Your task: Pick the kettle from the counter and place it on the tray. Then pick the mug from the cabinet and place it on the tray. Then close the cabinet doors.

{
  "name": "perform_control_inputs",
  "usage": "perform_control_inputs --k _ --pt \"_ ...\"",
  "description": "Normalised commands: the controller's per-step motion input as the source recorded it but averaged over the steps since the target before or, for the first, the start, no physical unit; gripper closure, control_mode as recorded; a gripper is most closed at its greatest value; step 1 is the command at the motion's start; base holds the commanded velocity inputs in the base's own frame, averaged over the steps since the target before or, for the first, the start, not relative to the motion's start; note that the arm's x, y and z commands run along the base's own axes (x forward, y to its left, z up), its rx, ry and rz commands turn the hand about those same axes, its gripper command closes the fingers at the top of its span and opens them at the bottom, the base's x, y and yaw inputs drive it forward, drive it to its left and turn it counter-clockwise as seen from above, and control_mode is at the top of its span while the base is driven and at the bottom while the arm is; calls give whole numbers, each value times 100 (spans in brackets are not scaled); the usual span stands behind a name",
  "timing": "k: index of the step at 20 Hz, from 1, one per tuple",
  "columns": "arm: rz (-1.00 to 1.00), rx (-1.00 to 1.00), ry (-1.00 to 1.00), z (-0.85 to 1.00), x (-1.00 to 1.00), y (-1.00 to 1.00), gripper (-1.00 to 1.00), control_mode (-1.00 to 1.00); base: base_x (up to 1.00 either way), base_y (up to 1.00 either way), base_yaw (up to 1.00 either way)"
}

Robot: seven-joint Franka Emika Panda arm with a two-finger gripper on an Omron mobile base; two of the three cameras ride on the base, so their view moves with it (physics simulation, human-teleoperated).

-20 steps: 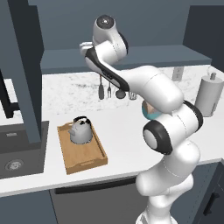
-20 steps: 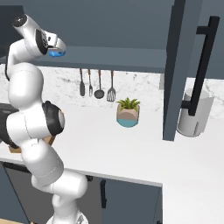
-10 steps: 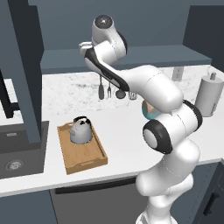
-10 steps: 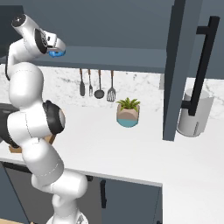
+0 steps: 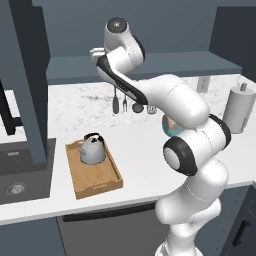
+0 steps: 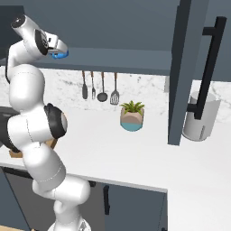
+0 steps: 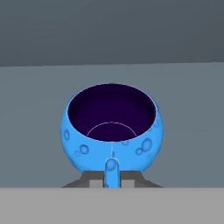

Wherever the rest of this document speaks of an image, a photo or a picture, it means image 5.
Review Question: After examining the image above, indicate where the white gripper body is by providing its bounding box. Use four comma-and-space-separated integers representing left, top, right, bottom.
89, 47, 107, 63

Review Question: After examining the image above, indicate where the dark grey cabinet door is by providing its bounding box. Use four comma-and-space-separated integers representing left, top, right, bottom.
196, 185, 256, 256
0, 0, 52, 165

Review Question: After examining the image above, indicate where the wooden tray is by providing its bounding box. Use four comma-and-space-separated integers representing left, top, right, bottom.
65, 137, 124, 201

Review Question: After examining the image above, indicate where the dark tall cabinet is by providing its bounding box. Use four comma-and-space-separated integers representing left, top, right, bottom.
208, 5, 256, 84

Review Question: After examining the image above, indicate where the blue-grey lower cabinet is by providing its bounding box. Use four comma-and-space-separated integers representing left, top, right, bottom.
0, 217, 67, 256

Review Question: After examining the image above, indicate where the dark grey lower cabinet door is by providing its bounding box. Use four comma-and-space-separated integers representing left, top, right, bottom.
196, 185, 256, 256

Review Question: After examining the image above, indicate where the black hanging spatula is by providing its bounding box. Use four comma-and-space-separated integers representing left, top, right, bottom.
112, 85, 120, 115

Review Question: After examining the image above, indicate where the black hanging fork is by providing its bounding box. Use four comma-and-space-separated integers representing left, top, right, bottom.
121, 93, 129, 113

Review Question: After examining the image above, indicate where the black hanging ladle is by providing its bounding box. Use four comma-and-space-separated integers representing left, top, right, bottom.
131, 101, 143, 114

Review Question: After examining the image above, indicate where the teal bowl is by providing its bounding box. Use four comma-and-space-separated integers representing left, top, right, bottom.
161, 114, 185, 138

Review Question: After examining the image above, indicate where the black tap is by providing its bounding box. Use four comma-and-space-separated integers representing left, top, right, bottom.
0, 79, 24, 136

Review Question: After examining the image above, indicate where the dark grey sink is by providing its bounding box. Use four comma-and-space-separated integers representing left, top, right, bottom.
0, 137, 58, 205

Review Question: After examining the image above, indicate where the grey paper towel holder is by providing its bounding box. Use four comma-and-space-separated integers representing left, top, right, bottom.
222, 82, 253, 135

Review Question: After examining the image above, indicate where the round metal sink drain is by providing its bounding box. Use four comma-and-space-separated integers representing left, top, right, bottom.
5, 181, 28, 197

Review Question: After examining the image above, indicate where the grey dishwasher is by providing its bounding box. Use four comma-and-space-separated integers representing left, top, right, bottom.
55, 200, 176, 256

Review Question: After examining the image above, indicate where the blue-grey wall shelf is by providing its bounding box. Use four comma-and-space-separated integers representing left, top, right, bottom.
45, 50, 243, 86

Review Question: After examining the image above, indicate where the grey kettle with black handle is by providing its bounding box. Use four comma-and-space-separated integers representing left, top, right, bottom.
77, 131, 108, 166

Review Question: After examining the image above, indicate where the white wall outlet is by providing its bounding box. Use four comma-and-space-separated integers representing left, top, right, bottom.
196, 75, 211, 94

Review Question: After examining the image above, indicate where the black dishwasher handle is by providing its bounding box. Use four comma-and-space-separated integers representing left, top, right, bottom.
62, 201, 158, 223

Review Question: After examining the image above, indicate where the black cabinet door handle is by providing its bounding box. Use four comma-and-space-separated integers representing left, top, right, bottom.
232, 219, 252, 248

